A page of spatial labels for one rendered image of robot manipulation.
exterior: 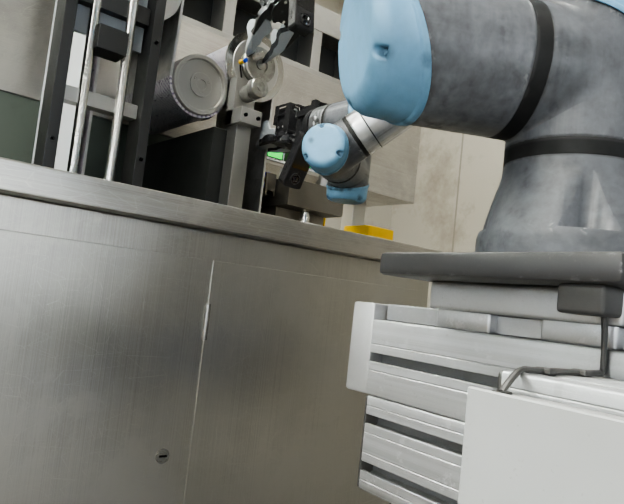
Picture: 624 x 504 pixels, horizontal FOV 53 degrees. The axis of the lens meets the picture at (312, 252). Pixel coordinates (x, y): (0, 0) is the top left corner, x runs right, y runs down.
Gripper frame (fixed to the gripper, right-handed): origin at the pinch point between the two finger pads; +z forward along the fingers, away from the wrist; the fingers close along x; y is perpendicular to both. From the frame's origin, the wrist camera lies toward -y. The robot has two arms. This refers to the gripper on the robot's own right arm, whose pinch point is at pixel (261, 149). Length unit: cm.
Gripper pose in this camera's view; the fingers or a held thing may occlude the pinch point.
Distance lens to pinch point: 140.5
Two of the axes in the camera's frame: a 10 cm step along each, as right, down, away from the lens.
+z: -6.3, -0.1, 7.7
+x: -7.7, -1.4, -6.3
